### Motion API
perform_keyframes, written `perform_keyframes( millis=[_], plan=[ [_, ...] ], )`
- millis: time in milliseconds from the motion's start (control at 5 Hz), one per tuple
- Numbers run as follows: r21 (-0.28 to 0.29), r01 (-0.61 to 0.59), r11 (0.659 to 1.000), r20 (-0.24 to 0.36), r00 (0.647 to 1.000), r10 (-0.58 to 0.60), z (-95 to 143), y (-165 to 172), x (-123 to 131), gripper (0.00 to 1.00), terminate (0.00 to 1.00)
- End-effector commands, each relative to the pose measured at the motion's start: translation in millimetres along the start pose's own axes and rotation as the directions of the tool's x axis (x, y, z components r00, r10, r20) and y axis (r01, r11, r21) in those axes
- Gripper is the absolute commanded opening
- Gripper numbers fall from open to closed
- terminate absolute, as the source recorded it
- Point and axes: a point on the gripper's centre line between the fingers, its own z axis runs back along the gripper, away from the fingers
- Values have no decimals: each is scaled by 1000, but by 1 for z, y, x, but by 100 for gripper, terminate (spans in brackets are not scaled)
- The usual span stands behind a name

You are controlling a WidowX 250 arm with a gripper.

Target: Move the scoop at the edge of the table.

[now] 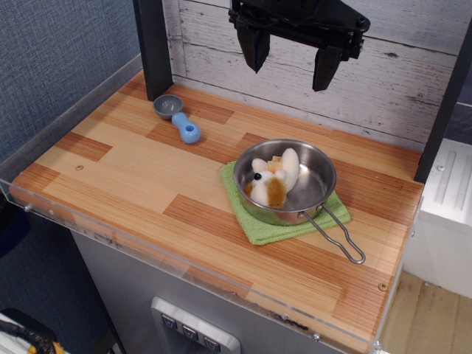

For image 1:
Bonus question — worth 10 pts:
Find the black right post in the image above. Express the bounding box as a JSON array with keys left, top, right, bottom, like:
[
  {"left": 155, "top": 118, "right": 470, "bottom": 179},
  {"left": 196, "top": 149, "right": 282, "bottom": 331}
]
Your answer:
[{"left": 414, "top": 22, "right": 471, "bottom": 183}]

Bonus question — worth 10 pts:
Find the clear acrylic guard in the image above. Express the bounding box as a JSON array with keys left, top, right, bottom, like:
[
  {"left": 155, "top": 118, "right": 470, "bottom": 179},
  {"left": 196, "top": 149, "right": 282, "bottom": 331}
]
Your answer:
[{"left": 1, "top": 57, "right": 422, "bottom": 353}]

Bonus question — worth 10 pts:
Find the black post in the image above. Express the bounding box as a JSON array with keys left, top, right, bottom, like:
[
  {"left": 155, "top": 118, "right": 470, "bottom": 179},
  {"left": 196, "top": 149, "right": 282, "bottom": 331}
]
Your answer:
[
  {"left": 133, "top": 0, "right": 173, "bottom": 101},
  {"left": 414, "top": 22, "right": 471, "bottom": 183}
]

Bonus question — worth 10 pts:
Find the blue grey scoop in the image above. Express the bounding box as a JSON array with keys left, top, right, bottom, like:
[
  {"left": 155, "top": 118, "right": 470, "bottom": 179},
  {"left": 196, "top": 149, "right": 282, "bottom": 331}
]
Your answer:
[{"left": 153, "top": 94, "right": 201, "bottom": 145}]

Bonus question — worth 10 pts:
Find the stainless steel pot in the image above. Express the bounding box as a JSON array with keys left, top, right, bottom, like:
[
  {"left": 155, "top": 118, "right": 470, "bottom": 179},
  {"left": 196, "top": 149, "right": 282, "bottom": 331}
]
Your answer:
[{"left": 233, "top": 139, "right": 366, "bottom": 264}]

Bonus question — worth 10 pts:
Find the black left post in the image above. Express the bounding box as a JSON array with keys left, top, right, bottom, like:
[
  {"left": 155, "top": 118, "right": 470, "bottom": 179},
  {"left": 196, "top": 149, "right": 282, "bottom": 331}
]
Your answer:
[{"left": 133, "top": 0, "right": 173, "bottom": 101}]

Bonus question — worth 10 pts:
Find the yellow tape bundle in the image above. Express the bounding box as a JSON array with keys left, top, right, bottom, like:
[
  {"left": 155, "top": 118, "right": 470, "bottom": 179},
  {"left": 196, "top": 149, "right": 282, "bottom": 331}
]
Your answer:
[{"left": 1, "top": 320, "right": 66, "bottom": 354}]

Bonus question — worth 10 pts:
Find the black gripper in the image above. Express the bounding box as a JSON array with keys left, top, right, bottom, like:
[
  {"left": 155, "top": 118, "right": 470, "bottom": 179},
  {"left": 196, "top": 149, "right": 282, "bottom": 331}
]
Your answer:
[{"left": 229, "top": 1, "right": 370, "bottom": 91}]

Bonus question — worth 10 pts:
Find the grey cabinet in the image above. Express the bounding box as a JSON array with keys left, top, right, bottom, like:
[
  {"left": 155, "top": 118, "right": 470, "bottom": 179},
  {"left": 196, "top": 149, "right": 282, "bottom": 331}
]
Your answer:
[{"left": 73, "top": 232, "right": 372, "bottom": 353}]

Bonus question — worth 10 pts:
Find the white aluminium rail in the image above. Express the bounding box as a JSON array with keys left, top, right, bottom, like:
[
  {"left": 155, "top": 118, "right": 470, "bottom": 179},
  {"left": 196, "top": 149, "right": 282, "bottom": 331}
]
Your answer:
[{"left": 420, "top": 139, "right": 471, "bottom": 226}]

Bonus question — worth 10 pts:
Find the white brown plush toy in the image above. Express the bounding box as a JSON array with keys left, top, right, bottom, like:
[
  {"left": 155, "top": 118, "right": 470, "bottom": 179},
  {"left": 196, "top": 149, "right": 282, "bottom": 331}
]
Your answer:
[{"left": 244, "top": 147, "right": 299, "bottom": 209}]

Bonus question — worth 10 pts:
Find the green cloth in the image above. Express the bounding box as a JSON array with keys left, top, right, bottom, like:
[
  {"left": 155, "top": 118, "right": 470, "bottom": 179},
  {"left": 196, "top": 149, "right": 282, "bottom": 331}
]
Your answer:
[{"left": 220, "top": 161, "right": 351, "bottom": 246}]

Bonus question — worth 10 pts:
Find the silver button panel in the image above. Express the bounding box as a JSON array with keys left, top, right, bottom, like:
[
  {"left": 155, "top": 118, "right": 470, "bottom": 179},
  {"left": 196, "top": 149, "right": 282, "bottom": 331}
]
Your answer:
[{"left": 150, "top": 296, "right": 241, "bottom": 353}]

